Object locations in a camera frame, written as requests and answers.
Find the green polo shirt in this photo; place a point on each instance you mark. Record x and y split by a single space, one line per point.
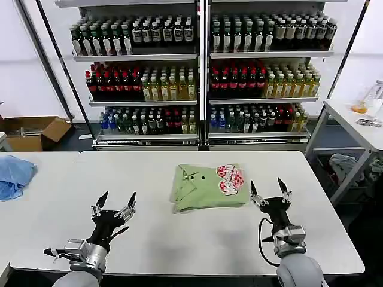
197 194

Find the grey slanted pole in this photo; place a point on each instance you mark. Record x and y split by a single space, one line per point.
45 59

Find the small metal tool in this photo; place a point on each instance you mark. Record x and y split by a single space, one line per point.
368 122

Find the black laundry basket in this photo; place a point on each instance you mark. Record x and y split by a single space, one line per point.
324 176

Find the glass with orange liquid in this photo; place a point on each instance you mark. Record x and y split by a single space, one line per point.
360 108

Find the brown cardboard box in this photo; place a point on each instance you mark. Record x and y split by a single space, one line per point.
30 131

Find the shelf rack with drink bottles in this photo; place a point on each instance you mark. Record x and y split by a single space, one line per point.
134 74
263 74

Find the white side table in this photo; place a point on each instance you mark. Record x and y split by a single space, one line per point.
359 134

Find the blue crumpled cloth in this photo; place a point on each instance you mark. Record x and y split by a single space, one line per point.
13 176

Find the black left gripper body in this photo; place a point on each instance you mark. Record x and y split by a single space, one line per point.
106 222

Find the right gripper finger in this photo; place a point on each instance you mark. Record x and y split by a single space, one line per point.
255 195
284 189

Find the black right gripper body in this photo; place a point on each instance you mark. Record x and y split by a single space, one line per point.
276 213

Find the white paper slip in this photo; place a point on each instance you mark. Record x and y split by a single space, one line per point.
85 137

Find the clear plastic jar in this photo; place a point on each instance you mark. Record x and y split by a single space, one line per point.
375 89

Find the grey crumpled garment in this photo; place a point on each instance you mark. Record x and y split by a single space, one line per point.
344 169

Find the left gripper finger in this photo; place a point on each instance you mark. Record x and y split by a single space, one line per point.
100 203
129 206

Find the black slanted pole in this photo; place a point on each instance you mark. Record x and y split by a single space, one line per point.
64 68
348 51

